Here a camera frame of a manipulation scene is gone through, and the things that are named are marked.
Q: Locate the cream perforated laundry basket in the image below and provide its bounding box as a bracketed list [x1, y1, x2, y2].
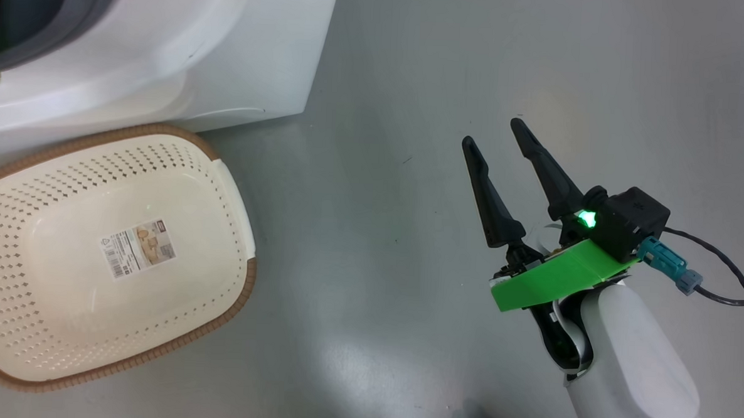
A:
[0, 116, 263, 402]

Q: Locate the teal right cable connector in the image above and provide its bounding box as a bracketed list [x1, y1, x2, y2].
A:
[635, 237, 705, 296]

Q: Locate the thin black camera cable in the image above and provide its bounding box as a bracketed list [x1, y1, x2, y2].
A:
[652, 227, 744, 418]

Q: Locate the black cable from teal connector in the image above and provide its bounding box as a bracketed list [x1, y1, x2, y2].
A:
[694, 283, 744, 308]

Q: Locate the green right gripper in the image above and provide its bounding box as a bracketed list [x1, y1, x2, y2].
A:
[452, 115, 645, 376]

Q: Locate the white front-load washing machine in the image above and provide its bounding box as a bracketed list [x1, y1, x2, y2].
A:
[0, 0, 341, 189]

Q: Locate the paper label sticker with barcode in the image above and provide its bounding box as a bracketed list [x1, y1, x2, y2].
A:
[99, 216, 178, 282]

